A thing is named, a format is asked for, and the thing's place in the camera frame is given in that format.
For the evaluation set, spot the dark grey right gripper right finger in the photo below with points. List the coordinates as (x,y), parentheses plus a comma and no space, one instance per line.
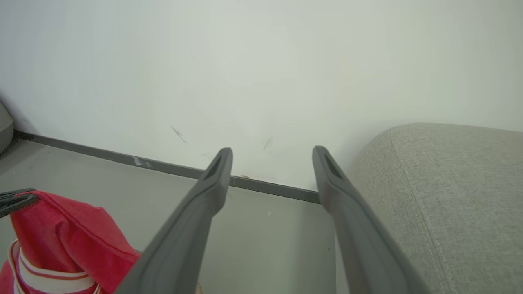
(363,245)

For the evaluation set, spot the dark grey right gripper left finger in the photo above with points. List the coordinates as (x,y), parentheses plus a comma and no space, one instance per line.
(184,237)

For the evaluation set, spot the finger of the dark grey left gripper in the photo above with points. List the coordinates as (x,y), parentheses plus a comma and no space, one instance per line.
(12,192)
(14,202)

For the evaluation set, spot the red jersey with striped trim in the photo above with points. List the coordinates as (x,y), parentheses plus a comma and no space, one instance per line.
(65,245)

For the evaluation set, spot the grey rounded furniture piece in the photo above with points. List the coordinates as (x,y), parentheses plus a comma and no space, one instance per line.
(4,130)

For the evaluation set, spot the grey fabric ottoman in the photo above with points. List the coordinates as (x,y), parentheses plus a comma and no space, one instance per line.
(457,212)

